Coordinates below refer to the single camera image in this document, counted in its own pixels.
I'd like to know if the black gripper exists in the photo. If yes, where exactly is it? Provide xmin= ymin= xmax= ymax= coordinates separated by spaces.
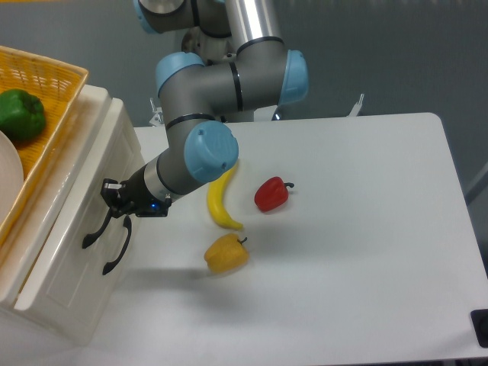
xmin=101 ymin=167 xmax=172 ymax=219

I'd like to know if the white top drawer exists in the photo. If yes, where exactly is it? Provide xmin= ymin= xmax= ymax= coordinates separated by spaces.
xmin=14 ymin=98 xmax=144 ymax=345

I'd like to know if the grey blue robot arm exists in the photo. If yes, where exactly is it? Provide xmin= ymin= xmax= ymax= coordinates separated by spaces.
xmin=101 ymin=1 xmax=309 ymax=218

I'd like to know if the white drawer cabinet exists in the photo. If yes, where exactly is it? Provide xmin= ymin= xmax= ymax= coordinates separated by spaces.
xmin=0 ymin=84 xmax=123 ymax=346

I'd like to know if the yellow banana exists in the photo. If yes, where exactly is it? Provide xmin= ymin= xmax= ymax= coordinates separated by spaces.
xmin=207 ymin=163 xmax=243 ymax=230

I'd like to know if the white plate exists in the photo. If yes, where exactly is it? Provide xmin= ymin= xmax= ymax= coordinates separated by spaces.
xmin=0 ymin=133 xmax=24 ymax=222

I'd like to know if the yellow bell pepper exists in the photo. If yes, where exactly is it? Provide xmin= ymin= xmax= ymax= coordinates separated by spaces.
xmin=204 ymin=233 xmax=249 ymax=274

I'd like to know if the green bell pepper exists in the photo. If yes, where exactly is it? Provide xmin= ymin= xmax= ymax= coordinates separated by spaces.
xmin=1 ymin=89 xmax=47 ymax=141

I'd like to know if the yellow woven basket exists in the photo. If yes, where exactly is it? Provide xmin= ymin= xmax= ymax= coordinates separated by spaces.
xmin=1 ymin=46 xmax=88 ymax=242

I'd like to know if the red bell pepper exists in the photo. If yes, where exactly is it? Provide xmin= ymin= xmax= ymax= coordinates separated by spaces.
xmin=254 ymin=176 xmax=294 ymax=212

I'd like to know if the black device at table edge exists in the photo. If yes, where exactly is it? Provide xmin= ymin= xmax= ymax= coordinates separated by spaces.
xmin=470 ymin=309 xmax=488 ymax=348

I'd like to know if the black lower drawer handle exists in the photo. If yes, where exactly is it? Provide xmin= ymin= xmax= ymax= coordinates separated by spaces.
xmin=101 ymin=215 xmax=133 ymax=276

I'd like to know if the white metal base frame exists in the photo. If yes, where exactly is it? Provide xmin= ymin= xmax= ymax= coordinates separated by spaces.
xmin=149 ymin=93 xmax=364 ymax=127

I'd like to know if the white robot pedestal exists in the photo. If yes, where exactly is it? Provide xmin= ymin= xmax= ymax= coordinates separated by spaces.
xmin=181 ymin=27 xmax=236 ymax=66

